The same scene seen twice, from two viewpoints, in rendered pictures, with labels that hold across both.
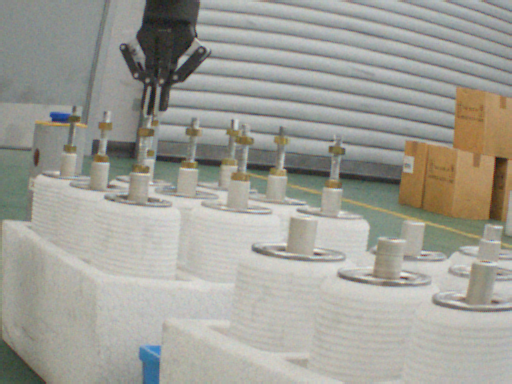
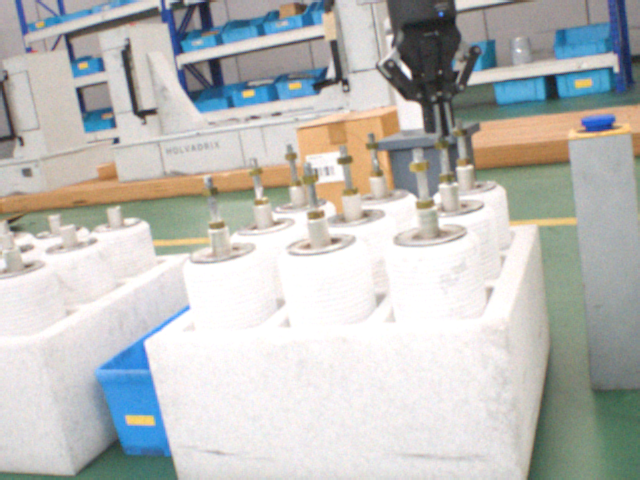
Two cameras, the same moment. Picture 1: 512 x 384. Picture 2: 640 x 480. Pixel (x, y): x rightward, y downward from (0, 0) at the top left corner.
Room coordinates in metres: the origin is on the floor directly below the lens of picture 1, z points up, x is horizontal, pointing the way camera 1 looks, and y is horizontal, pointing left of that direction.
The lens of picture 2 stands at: (2.04, -0.49, 0.43)
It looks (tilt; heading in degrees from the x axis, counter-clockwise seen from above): 12 degrees down; 142
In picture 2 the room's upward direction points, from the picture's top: 10 degrees counter-clockwise
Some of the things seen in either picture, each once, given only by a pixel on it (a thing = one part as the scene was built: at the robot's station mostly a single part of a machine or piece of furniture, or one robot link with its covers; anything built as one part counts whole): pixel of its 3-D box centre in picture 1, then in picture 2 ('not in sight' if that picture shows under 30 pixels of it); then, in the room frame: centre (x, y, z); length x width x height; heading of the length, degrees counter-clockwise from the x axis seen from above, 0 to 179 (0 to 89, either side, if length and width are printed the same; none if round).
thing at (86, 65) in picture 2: not in sight; (100, 63); (-5.05, 2.58, 0.89); 0.50 x 0.38 x 0.21; 113
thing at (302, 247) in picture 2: (274, 200); (321, 245); (1.41, -0.02, 0.25); 0.08 x 0.08 x 0.01
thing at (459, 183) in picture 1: (459, 182); not in sight; (4.98, -0.92, 0.15); 0.30 x 0.24 x 0.30; 21
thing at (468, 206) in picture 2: (143, 182); (451, 209); (1.45, 0.14, 0.25); 0.08 x 0.08 x 0.01
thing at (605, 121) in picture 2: (60, 118); (598, 125); (1.56, 0.29, 0.32); 0.04 x 0.04 x 0.02
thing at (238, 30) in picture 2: not in sight; (253, 28); (-3.39, 3.27, 0.89); 0.50 x 0.38 x 0.21; 113
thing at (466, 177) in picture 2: (67, 166); (466, 179); (1.39, 0.24, 0.26); 0.02 x 0.02 x 0.03
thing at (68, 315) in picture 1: (174, 327); (375, 344); (1.35, 0.08, 0.09); 0.39 x 0.39 x 0.18; 31
